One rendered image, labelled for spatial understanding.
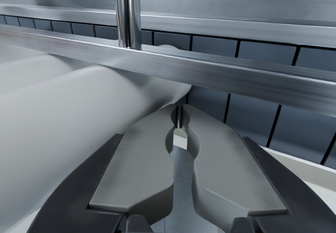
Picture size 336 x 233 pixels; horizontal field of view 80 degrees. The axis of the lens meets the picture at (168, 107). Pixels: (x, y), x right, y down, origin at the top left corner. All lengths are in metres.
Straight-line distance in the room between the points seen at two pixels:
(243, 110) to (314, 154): 0.06
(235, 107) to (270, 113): 0.03
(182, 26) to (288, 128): 0.12
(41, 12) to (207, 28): 0.22
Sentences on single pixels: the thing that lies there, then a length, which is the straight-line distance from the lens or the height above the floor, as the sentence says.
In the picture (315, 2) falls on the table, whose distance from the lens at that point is 0.21.
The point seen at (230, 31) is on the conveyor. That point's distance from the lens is 0.17.
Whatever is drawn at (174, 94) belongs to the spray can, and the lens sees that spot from 0.15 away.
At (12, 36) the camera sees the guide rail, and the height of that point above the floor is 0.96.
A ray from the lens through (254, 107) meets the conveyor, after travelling 0.18.
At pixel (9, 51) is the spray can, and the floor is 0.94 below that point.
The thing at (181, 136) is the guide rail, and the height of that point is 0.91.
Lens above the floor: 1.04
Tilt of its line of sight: 50 degrees down
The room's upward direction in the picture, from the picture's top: 128 degrees counter-clockwise
